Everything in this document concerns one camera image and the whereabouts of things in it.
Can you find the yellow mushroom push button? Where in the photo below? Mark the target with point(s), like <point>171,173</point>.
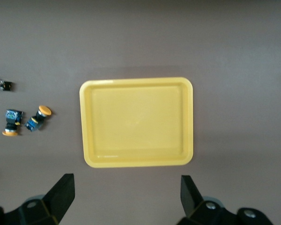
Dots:
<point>11,119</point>
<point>35,120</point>

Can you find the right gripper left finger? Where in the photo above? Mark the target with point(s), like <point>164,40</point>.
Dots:
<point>56,201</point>

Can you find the red button orange-black block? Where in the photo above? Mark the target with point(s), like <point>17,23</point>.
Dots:
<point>4,85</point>

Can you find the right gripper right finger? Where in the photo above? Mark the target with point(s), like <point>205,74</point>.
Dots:
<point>194,206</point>

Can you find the brown table mat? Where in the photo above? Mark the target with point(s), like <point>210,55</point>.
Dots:
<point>140,35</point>

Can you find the yellow plastic tray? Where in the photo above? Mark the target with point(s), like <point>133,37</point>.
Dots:
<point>135,122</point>

